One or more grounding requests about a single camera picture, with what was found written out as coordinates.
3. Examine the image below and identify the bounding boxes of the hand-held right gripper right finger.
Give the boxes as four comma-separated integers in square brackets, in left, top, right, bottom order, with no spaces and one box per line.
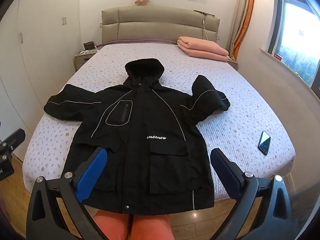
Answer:
[210,148,294,240]

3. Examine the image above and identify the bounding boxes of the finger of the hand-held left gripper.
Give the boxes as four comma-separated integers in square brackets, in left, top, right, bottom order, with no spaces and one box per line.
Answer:
[0,129,26,164]

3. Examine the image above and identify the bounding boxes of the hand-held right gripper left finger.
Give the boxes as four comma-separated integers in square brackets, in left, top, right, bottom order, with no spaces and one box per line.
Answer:
[26,147,110,240]

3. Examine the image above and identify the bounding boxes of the black hooded jacket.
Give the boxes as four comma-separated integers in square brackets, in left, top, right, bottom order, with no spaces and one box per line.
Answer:
[43,58,231,215]

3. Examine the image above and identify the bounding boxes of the black smartphone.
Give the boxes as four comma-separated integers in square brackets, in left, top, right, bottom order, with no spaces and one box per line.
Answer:
[258,131,271,155]

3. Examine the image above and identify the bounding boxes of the bed with floral quilt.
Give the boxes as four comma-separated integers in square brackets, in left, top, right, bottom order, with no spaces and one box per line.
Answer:
[22,7,297,205]

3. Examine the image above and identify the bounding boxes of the person's right leg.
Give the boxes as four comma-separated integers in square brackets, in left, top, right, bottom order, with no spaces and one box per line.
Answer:
[132,214,175,240]

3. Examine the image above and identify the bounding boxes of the white wardrobe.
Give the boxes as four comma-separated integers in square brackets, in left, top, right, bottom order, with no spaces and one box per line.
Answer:
[0,0,83,155]

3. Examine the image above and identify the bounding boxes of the grey nightstand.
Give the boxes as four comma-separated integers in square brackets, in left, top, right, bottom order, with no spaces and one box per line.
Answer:
[226,56,238,70]
[74,45,99,73]

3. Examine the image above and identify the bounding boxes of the folded pink blanket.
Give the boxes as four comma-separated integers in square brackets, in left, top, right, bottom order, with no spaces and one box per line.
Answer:
[177,36,229,62]

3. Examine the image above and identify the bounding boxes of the window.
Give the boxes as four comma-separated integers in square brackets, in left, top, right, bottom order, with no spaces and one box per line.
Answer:
[267,0,320,88]

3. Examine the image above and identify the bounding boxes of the orange and beige curtain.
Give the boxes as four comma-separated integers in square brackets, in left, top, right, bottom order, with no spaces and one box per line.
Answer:
[229,0,257,58]

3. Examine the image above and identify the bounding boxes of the white charging cable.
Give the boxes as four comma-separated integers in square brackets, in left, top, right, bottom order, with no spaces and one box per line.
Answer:
[202,15,209,40]

